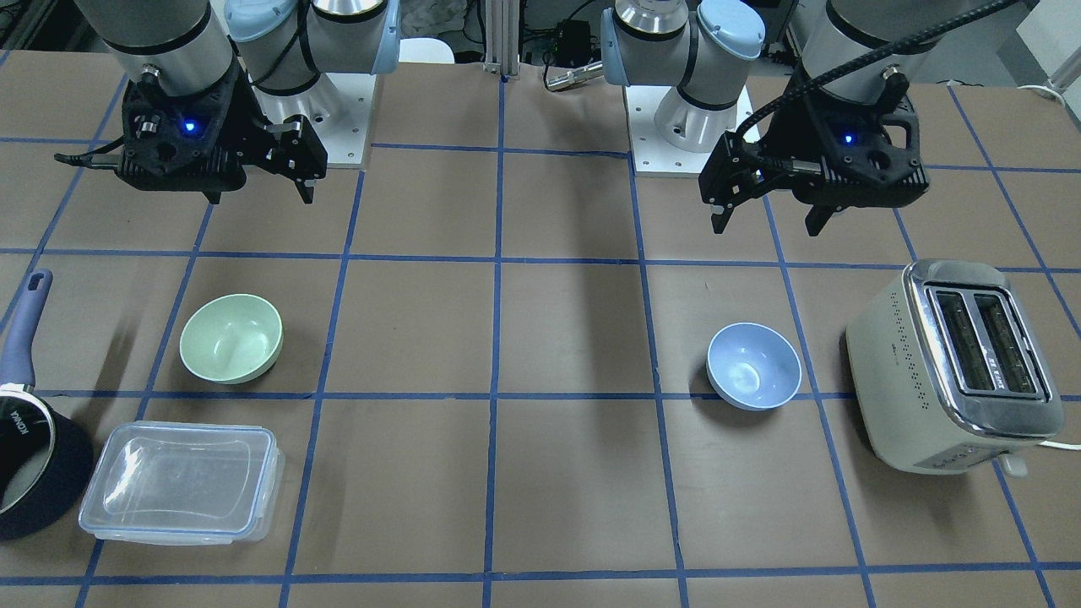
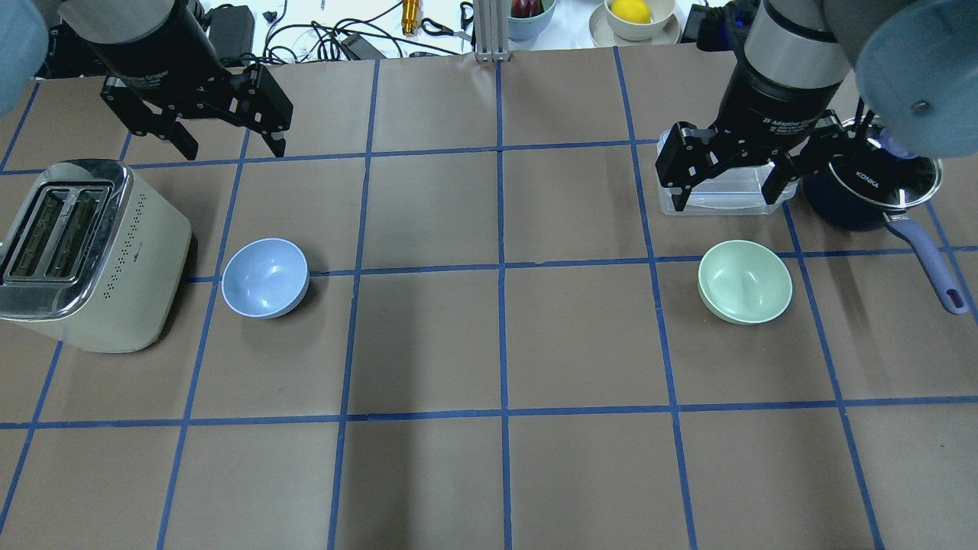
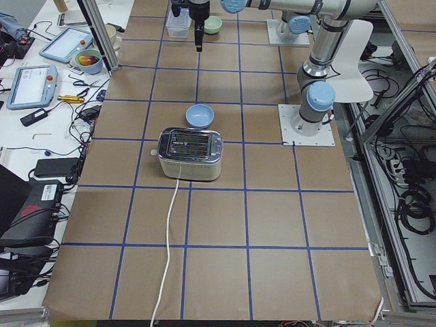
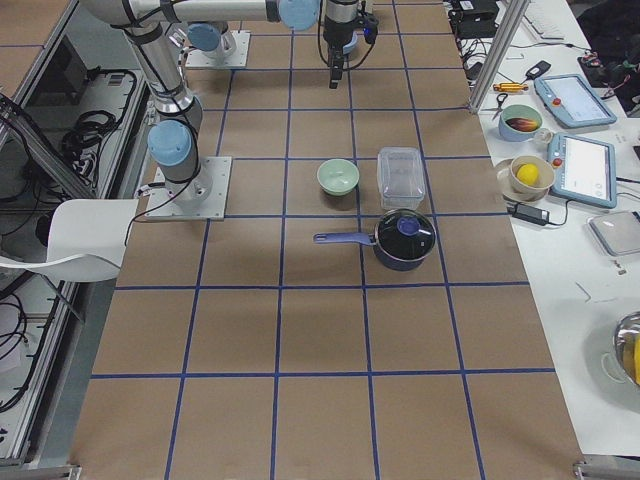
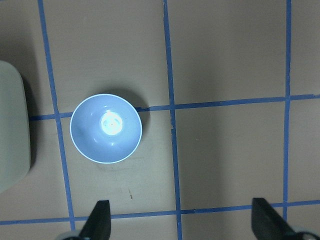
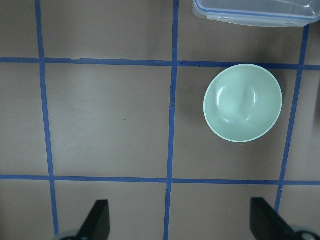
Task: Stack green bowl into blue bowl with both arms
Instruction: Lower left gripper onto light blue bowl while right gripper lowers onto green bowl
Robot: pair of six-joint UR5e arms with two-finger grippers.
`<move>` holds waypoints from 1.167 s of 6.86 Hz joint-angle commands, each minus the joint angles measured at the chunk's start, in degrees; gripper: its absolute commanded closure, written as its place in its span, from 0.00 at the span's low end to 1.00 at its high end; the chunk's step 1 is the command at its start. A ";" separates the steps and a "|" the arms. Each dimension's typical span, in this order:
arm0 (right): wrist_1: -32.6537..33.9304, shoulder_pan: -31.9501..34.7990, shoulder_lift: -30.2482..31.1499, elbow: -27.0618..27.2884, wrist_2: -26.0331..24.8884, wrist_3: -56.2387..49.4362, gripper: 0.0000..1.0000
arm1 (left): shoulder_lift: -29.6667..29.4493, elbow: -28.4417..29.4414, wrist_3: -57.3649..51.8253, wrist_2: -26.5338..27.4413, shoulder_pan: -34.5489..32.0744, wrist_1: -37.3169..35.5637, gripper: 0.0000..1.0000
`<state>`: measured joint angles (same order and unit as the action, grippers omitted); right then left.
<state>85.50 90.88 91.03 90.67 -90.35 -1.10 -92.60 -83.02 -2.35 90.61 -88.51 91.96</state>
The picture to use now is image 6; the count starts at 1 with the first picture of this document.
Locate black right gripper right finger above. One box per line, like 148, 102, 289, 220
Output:
250, 197, 300, 240

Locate green bowl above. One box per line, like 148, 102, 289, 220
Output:
203, 64, 283, 143

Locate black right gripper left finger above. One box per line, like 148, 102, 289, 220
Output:
76, 199, 111, 240

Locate clear plastic food container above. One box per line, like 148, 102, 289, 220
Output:
193, 0, 320, 28

